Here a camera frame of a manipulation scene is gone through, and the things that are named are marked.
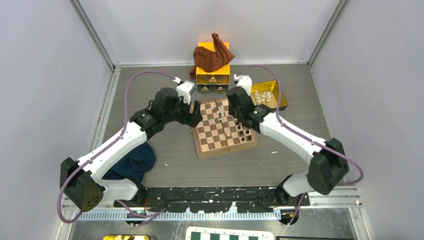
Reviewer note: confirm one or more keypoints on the dark blue cloth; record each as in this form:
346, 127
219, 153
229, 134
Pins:
133, 165

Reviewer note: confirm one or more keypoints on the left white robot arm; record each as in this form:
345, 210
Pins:
82, 180

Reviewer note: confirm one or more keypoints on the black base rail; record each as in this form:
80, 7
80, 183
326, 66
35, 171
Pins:
246, 199

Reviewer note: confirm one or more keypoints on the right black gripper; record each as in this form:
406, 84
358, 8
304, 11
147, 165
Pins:
231, 110

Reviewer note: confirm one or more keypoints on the yellow metal tray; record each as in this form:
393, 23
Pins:
267, 93

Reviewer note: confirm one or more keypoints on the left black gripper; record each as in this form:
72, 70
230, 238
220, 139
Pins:
192, 120

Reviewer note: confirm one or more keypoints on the brown cloth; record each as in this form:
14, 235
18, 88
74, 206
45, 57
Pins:
211, 60

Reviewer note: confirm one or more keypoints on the wooden chess board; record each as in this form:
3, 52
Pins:
216, 121

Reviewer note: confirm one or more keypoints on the green white chess mat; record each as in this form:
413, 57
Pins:
208, 233

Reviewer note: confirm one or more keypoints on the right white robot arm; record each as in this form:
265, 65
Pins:
326, 163

